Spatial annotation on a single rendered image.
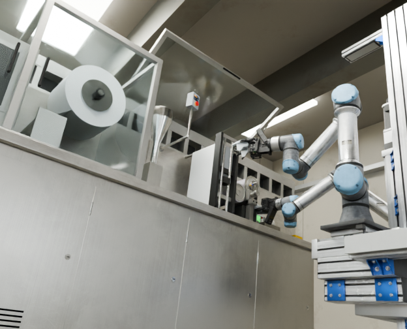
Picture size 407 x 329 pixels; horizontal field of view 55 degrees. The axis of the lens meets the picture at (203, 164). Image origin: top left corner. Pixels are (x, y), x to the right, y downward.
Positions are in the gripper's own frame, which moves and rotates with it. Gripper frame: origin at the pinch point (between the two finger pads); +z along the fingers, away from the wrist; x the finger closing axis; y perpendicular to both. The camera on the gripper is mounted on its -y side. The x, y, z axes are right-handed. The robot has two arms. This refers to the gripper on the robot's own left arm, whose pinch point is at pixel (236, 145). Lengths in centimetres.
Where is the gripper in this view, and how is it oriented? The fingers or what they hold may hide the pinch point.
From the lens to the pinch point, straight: 208.1
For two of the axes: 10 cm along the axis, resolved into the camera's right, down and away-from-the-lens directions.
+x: 4.5, 5.2, 7.3
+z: -8.8, 1.0, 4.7
